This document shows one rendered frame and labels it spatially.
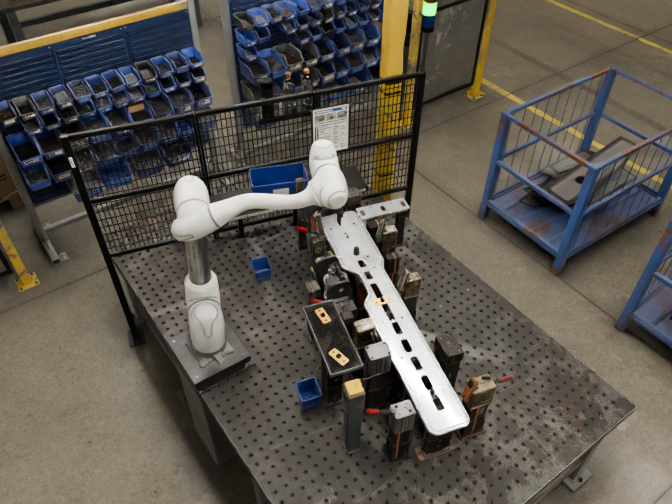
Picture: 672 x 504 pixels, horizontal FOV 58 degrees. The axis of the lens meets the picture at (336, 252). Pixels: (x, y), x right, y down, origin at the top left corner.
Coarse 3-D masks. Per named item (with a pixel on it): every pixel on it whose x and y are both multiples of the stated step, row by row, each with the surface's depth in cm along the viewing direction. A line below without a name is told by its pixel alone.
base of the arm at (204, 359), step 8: (192, 344) 286; (224, 344) 288; (192, 352) 288; (200, 352) 283; (216, 352) 284; (224, 352) 288; (232, 352) 290; (200, 360) 284; (208, 360) 285; (216, 360) 284
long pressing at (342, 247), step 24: (336, 216) 330; (336, 240) 316; (360, 240) 316; (384, 288) 293; (384, 312) 282; (408, 312) 282; (384, 336) 272; (408, 336) 272; (408, 360) 263; (432, 360) 263; (408, 384) 254; (432, 384) 254; (432, 408) 246; (456, 408) 246; (432, 432) 238
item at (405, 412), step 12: (396, 408) 239; (408, 408) 239; (396, 420) 237; (408, 420) 241; (396, 432) 244; (408, 432) 249; (396, 444) 253; (408, 444) 255; (396, 456) 259; (408, 456) 263
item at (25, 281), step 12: (0, 228) 390; (0, 240) 395; (0, 252) 402; (12, 252) 405; (0, 264) 409; (12, 264) 411; (0, 276) 413; (24, 276) 422; (36, 276) 433; (24, 288) 424
